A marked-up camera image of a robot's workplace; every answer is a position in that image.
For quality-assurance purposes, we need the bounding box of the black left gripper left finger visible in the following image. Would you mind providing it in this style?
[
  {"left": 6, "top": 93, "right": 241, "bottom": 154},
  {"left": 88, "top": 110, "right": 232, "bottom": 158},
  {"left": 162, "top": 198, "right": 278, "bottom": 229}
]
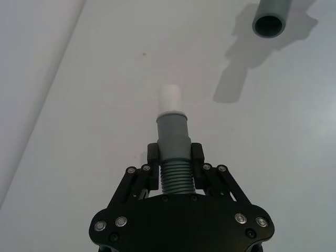
[{"left": 109, "top": 142, "right": 161, "bottom": 208}]

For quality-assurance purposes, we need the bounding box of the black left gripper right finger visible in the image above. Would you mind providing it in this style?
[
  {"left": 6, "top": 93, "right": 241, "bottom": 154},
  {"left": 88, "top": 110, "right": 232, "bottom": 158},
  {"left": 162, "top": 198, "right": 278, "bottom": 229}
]
[{"left": 190, "top": 142, "right": 250, "bottom": 205}]

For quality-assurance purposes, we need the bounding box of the grey ribbed hose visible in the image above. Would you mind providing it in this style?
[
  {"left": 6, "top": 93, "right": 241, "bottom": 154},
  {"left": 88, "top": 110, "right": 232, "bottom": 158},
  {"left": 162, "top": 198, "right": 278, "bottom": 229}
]
[{"left": 155, "top": 84, "right": 195, "bottom": 195}]

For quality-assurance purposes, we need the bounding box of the grey plastic tube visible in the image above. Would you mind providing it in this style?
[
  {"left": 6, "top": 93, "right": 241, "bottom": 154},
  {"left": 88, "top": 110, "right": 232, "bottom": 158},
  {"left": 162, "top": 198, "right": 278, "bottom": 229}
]
[{"left": 251, "top": 0, "right": 291, "bottom": 39}]

